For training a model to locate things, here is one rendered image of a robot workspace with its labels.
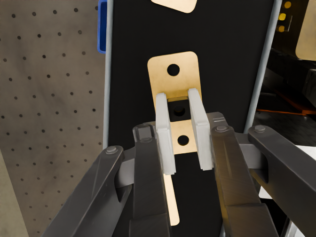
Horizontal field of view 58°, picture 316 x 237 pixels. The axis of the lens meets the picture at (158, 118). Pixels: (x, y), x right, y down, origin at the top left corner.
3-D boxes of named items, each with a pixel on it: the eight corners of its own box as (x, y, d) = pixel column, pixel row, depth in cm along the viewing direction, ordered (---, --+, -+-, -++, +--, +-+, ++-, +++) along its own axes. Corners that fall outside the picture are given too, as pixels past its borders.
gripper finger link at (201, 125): (195, 124, 15) (209, 122, 15) (187, 88, 22) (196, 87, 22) (201, 171, 17) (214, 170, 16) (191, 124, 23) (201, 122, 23)
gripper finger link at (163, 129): (176, 175, 17) (163, 176, 17) (170, 127, 23) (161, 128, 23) (169, 128, 16) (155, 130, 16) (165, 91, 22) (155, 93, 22)
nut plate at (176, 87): (206, 148, 24) (209, 155, 23) (162, 154, 25) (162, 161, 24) (196, 50, 21) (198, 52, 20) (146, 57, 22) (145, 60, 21)
